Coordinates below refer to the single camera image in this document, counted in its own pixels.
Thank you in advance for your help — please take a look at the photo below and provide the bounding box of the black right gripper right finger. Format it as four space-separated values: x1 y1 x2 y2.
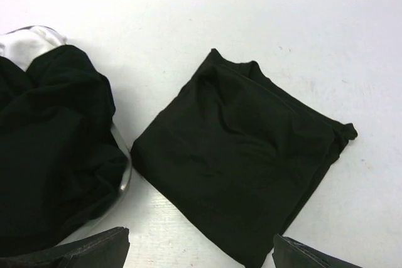
272 235 361 268

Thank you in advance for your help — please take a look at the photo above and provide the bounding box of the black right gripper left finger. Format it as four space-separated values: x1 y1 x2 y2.
1 227 130 268

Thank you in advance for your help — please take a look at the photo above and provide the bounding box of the grey plastic tray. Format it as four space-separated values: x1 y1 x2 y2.
6 24 132 234

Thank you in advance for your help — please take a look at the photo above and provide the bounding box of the black t shirt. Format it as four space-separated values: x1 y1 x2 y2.
131 49 357 267
1 45 127 257

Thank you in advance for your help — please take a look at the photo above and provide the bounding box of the folded black t shirt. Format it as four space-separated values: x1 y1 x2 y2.
131 49 357 267

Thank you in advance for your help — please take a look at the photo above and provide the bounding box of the crumpled white t shirt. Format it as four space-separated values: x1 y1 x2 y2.
1 26 67 72

